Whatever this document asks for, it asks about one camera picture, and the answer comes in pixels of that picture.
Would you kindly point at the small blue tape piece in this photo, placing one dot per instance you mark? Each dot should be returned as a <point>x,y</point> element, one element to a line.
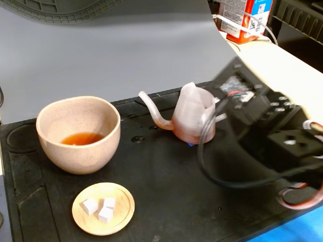
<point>191,144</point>

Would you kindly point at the black work mat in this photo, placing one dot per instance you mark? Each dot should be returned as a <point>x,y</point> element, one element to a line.
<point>156,181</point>

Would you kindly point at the white sugar cube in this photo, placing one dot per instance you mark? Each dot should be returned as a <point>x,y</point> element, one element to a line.
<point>105,215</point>
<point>88,206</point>
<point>109,202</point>

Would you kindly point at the round wooden saucer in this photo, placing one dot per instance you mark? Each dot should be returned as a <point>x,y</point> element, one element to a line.
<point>121,216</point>

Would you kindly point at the red drink bottle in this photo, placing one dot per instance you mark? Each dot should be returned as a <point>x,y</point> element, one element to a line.
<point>249,22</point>

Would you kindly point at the black slatted rack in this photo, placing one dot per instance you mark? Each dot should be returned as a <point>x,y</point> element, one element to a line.
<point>297,15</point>

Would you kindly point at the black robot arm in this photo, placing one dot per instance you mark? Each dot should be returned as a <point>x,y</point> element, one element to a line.
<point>297,156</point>

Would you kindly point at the blue surface sheet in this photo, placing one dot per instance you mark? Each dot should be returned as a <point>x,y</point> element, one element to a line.
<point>297,232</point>

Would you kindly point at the dark grey grid mat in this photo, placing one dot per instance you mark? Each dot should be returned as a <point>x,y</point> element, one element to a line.
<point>63,12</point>

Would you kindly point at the speckled beige ceramic cup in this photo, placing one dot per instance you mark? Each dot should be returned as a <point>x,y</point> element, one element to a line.
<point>75,158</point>

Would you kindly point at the black camera module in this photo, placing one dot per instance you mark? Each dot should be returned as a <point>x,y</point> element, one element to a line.
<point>227,75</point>

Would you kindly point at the reddish brown tea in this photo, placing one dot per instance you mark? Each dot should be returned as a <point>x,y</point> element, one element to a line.
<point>80,139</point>

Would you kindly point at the translucent pink plastic kettle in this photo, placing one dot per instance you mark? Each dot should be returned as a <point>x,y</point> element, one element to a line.
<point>191,121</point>

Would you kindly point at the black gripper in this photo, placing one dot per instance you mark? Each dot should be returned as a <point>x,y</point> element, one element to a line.
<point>248,148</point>

